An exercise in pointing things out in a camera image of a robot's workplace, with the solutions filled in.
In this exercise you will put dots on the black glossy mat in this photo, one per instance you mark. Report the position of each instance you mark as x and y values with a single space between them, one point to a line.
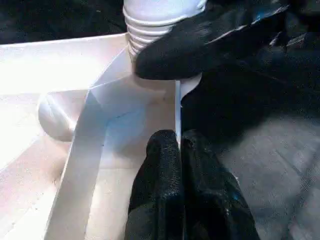
275 162

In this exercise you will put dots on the white plastic table top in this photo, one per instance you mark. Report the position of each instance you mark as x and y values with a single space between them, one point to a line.
50 75

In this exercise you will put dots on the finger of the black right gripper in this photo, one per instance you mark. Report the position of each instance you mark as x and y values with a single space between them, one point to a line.
187 52

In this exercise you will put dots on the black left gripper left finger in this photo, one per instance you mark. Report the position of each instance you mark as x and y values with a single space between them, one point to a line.
160 187

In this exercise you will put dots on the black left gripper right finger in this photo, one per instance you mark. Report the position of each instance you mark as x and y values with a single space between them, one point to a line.
207 195

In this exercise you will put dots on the white plastic table leg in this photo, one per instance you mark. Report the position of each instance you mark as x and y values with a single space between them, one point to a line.
150 22

